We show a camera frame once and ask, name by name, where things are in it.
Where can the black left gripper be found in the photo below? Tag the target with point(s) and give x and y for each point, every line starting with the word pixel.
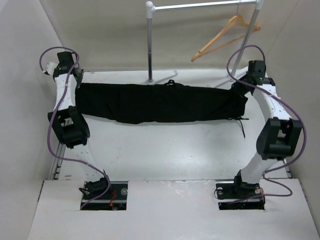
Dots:
pixel 79 80

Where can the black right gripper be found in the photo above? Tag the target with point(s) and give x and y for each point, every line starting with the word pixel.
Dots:
pixel 236 87

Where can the black trousers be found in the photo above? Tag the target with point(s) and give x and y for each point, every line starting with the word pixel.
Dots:
pixel 162 103

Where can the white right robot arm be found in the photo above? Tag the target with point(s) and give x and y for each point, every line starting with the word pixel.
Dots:
pixel 278 138

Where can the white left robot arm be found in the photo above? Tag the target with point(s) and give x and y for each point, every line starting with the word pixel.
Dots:
pixel 69 125

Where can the wooden clothes hanger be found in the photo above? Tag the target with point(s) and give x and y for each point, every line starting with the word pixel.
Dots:
pixel 236 22

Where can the white clothes rack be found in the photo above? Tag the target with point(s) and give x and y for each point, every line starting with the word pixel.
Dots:
pixel 177 30

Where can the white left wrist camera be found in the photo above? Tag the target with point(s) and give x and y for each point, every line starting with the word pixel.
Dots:
pixel 49 68

